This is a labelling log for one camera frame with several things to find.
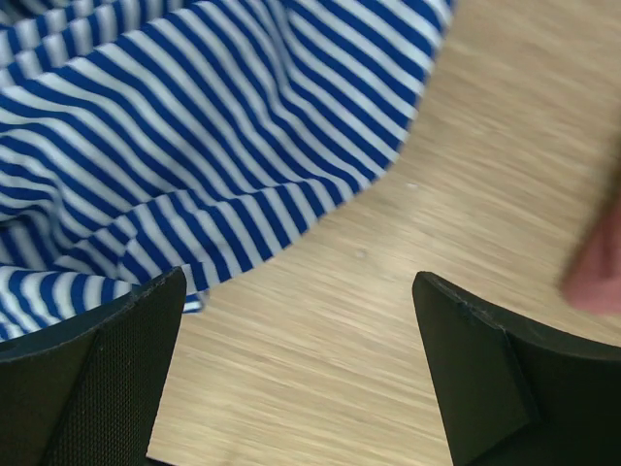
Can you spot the left gripper black left finger pad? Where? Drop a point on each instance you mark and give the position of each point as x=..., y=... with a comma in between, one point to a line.
x=86, y=391

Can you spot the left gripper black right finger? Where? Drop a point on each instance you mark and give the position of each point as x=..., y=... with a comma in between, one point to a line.
x=511, y=390

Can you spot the red graphic tank top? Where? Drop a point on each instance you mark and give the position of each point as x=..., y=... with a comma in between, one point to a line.
x=593, y=282

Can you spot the blue white striped top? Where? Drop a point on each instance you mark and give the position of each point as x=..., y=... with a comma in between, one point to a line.
x=142, y=136

